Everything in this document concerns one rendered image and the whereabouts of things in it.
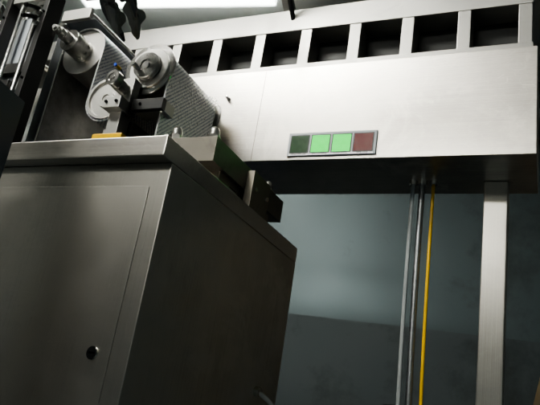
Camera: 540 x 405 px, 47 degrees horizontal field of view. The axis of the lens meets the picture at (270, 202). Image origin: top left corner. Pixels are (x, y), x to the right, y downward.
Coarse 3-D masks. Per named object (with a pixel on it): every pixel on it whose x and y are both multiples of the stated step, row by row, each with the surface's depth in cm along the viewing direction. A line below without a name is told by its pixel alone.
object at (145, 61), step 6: (144, 54) 157; (150, 54) 156; (156, 54) 156; (138, 60) 157; (144, 60) 157; (150, 60) 156; (156, 60) 155; (144, 66) 156; (150, 66) 155; (156, 66) 154; (138, 72) 156; (144, 72) 155; (150, 72) 154; (156, 72) 155; (138, 78) 157; (144, 78) 155; (150, 78) 155
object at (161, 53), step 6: (162, 54) 157; (162, 60) 156; (168, 60) 155; (162, 66) 155; (168, 66) 155; (132, 72) 159; (162, 72) 155; (132, 78) 158; (156, 78) 155; (162, 78) 154; (144, 84) 156; (150, 84) 155; (162, 90) 157; (150, 96) 160; (156, 96) 159; (162, 96) 159
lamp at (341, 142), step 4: (336, 136) 167; (340, 136) 166; (344, 136) 166; (348, 136) 166; (336, 140) 166; (340, 140) 166; (344, 140) 166; (348, 140) 165; (336, 144) 166; (340, 144) 166; (344, 144) 165; (348, 144) 165; (332, 148) 166; (336, 148) 166; (340, 148) 165; (344, 148) 165; (348, 148) 164
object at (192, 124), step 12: (168, 84) 154; (168, 96) 154; (180, 96) 159; (180, 108) 159; (192, 108) 164; (168, 120) 154; (180, 120) 159; (192, 120) 164; (156, 132) 149; (168, 132) 154; (192, 132) 164; (204, 132) 170
